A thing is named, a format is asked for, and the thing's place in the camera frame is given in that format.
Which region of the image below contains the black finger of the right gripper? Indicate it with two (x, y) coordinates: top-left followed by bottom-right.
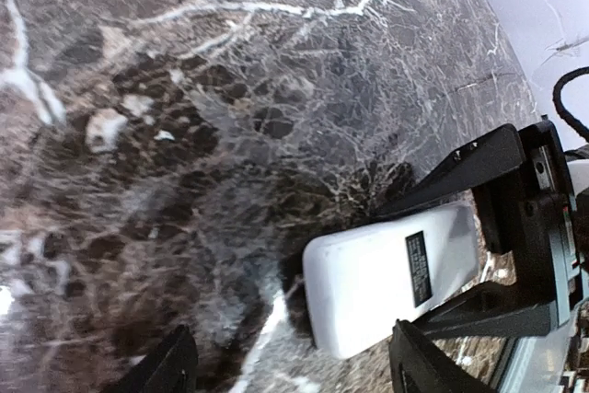
(416, 282), (552, 338)
(375, 124), (525, 218)

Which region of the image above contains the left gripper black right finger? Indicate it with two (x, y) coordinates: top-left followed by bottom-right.
(388, 320), (495, 393)

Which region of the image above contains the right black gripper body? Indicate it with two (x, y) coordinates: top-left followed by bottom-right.
(473, 120), (580, 330)

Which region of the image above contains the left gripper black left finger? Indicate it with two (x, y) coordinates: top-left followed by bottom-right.
(112, 325), (198, 393)

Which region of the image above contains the white red remote control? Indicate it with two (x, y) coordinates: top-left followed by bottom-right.
(303, 202), (479, 360)

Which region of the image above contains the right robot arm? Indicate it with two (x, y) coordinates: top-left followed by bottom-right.
(376, 120), (588, 392)

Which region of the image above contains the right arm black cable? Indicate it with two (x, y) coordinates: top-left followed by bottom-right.
(551, 65), (589, 141)

